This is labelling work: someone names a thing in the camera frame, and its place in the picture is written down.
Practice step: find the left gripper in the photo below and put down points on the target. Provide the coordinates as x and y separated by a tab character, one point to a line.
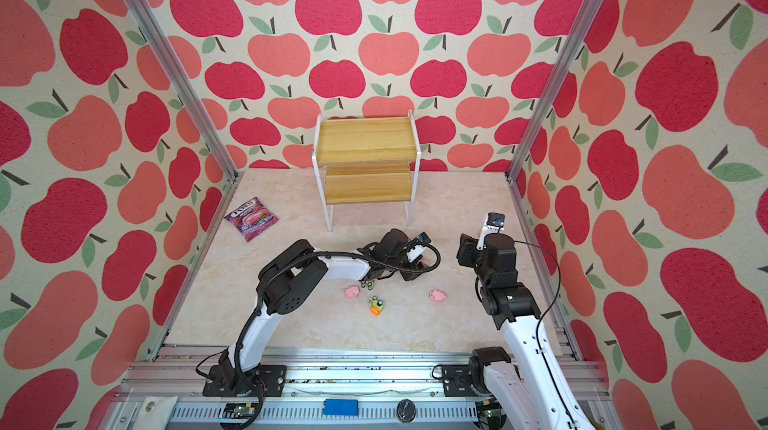
414	272

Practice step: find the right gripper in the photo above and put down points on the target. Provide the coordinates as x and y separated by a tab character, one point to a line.
468	251

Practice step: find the wooden two-tier shelf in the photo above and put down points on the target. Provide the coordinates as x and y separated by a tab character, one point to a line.
368	160

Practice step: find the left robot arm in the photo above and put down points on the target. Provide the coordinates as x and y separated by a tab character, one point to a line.
287	282

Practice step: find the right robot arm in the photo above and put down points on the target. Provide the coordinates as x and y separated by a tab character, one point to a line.
526	381

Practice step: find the orange toy car with eyes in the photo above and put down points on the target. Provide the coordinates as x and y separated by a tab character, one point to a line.
376	305

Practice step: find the purple candy bag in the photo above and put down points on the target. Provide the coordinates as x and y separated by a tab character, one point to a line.
252	218

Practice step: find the round black knob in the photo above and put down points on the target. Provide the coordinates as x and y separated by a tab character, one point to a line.
406	411

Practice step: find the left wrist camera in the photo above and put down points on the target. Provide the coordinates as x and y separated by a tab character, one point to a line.
416	247

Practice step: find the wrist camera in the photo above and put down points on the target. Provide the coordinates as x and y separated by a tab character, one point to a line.
493	224
416	247

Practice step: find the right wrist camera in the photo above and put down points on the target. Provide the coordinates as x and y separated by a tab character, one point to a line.
493	224

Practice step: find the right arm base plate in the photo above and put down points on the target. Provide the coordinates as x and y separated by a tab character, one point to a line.
461	380

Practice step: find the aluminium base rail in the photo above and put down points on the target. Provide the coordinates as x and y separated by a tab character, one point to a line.
166	392

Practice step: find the blue block on rail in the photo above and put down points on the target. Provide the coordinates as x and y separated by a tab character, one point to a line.
340	408

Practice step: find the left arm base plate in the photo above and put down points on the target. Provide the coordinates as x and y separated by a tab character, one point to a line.
223	382

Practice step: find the right aluminium frame post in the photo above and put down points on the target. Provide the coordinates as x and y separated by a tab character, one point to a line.
573	43

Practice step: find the aluminium frame post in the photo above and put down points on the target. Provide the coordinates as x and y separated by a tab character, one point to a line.
174	70
573	43

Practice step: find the left aluminium frame post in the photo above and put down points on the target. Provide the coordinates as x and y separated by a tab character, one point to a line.
174	70

